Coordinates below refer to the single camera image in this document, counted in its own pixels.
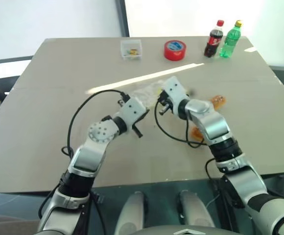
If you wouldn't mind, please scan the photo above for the clear plastic box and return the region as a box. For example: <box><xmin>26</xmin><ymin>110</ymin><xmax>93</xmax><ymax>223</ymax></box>
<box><xmin>120</xmin><ymin>39</ymin><xmax>143</xmax><ymax>61</ymax></box>

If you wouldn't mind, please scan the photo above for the cola bottle with red cap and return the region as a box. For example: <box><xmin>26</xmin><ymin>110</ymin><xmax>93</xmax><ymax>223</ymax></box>
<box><xmin>204</xmin><ymin>20</ymin><xmax>225</xmax><ymax>59</ymax></box>

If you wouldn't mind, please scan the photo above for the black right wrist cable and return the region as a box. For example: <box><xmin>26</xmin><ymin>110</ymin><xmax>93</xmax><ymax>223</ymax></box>
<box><xmin>153</xmin><ymin>100</ymin><xmax>206</xmax><ymax>149</ymax></box>

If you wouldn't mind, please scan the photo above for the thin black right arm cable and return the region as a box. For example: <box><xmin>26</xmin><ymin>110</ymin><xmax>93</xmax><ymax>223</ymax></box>
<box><xmin>205</xmin><ymin>158</ymin><xmax>222</xmax><ymax>183</ymax></box>

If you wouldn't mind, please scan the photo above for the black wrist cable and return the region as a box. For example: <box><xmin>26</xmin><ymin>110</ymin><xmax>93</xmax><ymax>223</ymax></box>
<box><xmin>153</xmin><ymin>100</ymin><xmax>206</xmax><ymax>149</ymax></box>
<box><xmin>61</xmin><ymin>89</ymin><xmax>130</xmax><ymax>157</ymax></box>

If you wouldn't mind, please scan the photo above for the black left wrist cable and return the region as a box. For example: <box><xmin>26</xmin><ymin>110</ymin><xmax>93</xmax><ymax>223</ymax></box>
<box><xmin>61</xmin><ymin>89</ymin><xmax>130</xmax><ymax>157</ymax></box>

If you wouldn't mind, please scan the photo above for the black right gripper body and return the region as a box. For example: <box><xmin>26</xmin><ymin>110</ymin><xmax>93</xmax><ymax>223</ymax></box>
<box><xmin>157</xmin><ymin>90</ymin><xmax>175</xmax><ymax>114</ymax></box>

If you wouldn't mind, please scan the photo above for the green bottle with yellow cap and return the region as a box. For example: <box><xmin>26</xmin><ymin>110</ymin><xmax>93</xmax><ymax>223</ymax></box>
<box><xmin>219</xmin><ymin>20</ymin><xmax>244</xmax><ymax>59</ymax></box>

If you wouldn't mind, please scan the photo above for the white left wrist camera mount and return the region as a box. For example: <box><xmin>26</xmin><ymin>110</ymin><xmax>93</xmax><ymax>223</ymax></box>
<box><xmin>118</xmin><ymin>97</ymin><xmax>150</xmax><ymax>126</ymax></box>

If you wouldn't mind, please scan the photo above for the clear plastic bag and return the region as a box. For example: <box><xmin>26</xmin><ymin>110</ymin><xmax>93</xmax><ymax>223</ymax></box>
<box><xmin>132</xmin><ymin>79</ymin><xmax>167</xmax><ymax>109</ymax></box>

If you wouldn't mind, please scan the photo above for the grey rounded robot leg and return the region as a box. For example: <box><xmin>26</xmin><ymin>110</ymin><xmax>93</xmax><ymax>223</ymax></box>
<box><xmin>114</xmin><ymin>191</ymin><xmax>149</xmax><ymax>235</ymax></box>
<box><xmin>177</xmin><ymin>190</ymin><xmax>215</xmax><ymax>229</ymax></box>

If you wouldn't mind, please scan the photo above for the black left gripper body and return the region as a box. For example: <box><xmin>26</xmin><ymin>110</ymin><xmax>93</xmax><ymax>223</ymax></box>
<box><xmin>131</xmin><ymin>109</ymin><xmax>151</xmax><ymax>129</ymax></box>

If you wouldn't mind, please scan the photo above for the dark robot torso cover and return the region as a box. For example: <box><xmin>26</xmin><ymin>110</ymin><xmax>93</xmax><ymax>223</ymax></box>
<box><xmin>137</xmin><ymin>224</ymin><xmax>234</xmax><ymax>235</ymax></box>

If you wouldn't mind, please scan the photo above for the orange wrapped snack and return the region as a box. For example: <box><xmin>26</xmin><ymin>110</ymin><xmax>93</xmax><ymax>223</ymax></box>
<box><xmin>209</xmin><ymin>94</ymin><xmax>227</xmax><ymax>110</ymax></box>
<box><xmin>190</xmin><ymin>126</ymin><xmax>205</xmax><ymax>141</ymax></box>

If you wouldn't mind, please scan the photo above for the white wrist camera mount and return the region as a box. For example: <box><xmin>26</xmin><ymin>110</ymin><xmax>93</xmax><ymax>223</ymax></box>
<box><xmin>118</xmin><ymin>97</ymin><xmax>150</xmax><ymax>126</ymax></box>
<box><xmin>161</xmin><ymin>76</ymin><xmax>189</xmax><ymax>109</ymax></box>

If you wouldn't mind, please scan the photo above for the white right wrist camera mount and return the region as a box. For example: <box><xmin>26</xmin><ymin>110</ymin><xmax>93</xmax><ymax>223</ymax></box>
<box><xmin>161</xmin><ymin>76</ymin><xmax>189</xmax><ymax>109</ymax></box>

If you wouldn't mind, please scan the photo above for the red tape roll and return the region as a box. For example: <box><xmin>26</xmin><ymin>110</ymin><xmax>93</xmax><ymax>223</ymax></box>
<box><xmin>163</xmin><ymin>40</ymin><xmax>187</xmax><ymax>61</ymax></box>

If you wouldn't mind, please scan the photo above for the dark window frame post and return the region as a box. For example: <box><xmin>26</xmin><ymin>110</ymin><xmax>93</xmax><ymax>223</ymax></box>
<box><xmin>118</xmin><ymin>0</ymin><xmax>131</xmax><ymax>38</ymax></box>

